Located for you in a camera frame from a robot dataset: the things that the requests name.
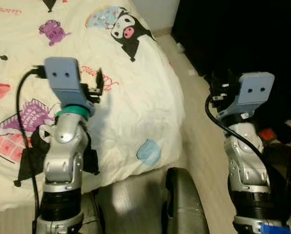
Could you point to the black wardrobe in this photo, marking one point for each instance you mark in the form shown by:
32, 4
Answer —
233, 39

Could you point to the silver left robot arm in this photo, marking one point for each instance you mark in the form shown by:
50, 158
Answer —
62, 165

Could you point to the grey left robot leg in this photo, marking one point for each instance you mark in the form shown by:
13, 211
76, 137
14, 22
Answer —
91, 214

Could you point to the small white floor scrap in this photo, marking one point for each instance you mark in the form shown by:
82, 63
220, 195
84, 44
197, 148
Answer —
180, 47

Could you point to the grey and red device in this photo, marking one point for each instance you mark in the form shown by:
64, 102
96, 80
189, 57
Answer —
268, 134

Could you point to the grey robot leg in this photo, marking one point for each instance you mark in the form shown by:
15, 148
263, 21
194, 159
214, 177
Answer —
184, 204
91, 214

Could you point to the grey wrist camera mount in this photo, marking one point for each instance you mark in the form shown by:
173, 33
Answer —
250, 92
65, 80

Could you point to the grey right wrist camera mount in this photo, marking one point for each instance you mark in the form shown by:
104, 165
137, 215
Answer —
250, 92

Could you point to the white cartoon print comforter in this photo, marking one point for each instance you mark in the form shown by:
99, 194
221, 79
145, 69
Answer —
135, 97

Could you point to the grey right robot leg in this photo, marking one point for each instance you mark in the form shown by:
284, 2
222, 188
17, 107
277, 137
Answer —
184, 204

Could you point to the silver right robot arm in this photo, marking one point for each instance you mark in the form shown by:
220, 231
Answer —
252, 180

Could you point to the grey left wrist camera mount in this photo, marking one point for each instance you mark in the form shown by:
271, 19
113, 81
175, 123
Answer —
65, 80

